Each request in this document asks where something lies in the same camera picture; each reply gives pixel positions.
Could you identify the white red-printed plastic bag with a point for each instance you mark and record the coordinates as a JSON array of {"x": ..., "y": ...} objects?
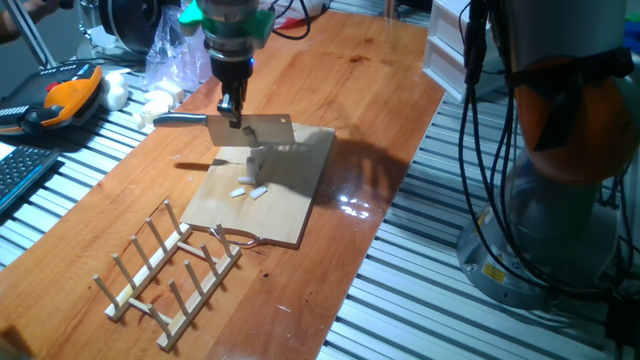
[{"x": 312, "y": 7}]

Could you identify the person's hand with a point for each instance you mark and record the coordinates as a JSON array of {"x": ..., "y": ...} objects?
[{"x": 40, "y": 6}]

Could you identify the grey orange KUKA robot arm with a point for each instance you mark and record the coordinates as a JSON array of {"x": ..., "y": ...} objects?
[{"x": 550, "y": 30}]

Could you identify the black computer keyboard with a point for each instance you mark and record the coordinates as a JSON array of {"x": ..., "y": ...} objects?
[{"x": 22, "y": 172}]

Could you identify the black round device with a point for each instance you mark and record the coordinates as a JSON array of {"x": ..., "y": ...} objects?
[{"x": 130, "y": 25}]

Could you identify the aluminium frame post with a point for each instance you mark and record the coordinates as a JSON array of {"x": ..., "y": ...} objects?
[
  {"x": 391, "y": 7},
  {"x": 34, "y": 37}
]

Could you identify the orange black teach pendant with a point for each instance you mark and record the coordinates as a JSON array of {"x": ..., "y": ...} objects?
[{"x": 70, "y": 97}]

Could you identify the wooden peg dish rack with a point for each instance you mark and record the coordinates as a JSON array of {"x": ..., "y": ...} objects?
[{"x": 145, "y": 274}]

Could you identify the blue plastic bag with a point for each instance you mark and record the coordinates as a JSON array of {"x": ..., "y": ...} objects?
[{"x": 632, "y": 40}]

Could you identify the white radish chunk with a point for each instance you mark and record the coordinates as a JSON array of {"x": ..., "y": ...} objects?
[{"x": 260, "y": 156}]

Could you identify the clear plastic bag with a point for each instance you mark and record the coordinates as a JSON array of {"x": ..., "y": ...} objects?
[{"x": 172, "y": 55}]

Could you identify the wooden cutting board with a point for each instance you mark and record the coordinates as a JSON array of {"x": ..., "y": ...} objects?
[{"x": 280, "y": 215}]

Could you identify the black handheld device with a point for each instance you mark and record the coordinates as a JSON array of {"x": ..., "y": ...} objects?
[{"x": 66, "y": 4}]

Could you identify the person's forearm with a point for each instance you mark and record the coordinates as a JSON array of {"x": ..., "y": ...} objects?
[{"x": 12, "y": 27}]

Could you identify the steel cleaver knife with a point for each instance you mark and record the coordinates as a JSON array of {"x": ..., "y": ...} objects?
[{"x": 272, "y": 130}]

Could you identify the large white radish lump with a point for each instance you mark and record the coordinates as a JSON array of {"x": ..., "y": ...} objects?
[{"x": 115, "y": 92}]

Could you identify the spare white radish piece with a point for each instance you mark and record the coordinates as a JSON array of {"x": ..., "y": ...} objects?
[
  {"x": 155, "y": 113},
  {"x": 157, "y": 98},
  {"x": 172, "y": 91}
]

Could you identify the white drawer box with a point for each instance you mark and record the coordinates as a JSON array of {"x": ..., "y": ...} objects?
[{"x": 442, "y": 60}]

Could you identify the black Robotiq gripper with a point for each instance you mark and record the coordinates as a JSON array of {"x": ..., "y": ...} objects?
[{"x": 232, "y": 75}]

